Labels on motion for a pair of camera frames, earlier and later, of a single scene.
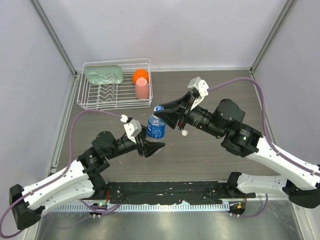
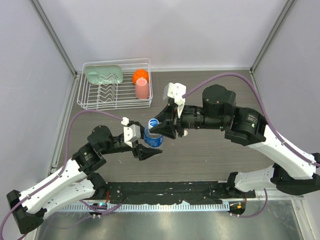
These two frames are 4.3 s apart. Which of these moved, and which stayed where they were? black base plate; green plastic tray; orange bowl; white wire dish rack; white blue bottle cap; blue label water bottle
Moved: blue label water bottle; white blue bottle cap
Stayed: green plastic tray; orange bowl; white wire dish rack; black base plate
